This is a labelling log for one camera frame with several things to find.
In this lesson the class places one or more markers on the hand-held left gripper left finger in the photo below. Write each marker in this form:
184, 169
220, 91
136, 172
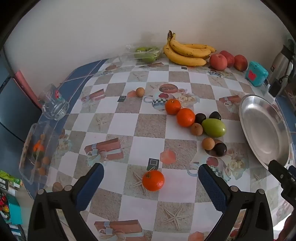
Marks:
90, 185

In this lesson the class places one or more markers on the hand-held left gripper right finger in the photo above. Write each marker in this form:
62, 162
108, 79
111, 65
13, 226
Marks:
212, 187

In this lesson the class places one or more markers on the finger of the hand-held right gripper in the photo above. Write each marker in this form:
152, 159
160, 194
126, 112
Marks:
281, 172

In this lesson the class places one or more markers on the dark purple round fruit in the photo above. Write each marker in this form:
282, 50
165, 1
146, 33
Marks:
200, 118
215, 115
220, 148

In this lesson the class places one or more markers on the round metal plate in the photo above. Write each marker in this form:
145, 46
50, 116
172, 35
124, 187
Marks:
263, 129

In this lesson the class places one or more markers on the green mango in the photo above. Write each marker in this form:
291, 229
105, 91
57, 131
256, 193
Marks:
213, 127

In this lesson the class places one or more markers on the small brown longan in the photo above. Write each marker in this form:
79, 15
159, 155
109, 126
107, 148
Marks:
42, 171
46, 160

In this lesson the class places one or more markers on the small orange tangerine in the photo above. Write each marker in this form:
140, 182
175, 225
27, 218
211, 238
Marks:
38, 147

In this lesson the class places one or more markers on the clear plastic tray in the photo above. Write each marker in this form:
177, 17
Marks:
25, 162

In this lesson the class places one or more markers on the printed checkered tablecloth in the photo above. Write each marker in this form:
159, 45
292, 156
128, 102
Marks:
148, 143

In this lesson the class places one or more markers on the plain teal box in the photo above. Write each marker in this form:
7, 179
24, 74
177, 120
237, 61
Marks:
14, 208

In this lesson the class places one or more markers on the green printed box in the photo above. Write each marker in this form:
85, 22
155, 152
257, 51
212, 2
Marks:
10, 179

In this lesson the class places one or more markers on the black power adapter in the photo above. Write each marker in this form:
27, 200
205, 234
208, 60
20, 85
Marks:
275, 89

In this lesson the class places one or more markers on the clear glass mug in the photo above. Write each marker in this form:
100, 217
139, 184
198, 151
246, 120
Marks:
54, 109

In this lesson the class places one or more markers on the colourful toy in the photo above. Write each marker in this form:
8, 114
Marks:
3, 204

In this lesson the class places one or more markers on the teal box with red label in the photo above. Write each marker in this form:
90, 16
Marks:
256, 74

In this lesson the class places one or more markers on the dark blue furniture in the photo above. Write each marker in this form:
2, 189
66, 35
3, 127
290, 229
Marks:
11, 115

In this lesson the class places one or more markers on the red apple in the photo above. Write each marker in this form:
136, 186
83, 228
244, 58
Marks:
218, 61
241, 62
229, 56

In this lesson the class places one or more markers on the pink padded bar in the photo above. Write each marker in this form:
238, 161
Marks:
22, 78

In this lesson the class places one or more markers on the yellow banana bunch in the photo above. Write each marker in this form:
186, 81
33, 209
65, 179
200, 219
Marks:
185, 59

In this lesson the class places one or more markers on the clear bag of green fruit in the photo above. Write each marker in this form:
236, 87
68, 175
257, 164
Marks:
129, 55

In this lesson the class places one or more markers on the green round fruit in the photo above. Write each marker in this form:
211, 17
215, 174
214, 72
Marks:
153, 49
141, 49
148, 58

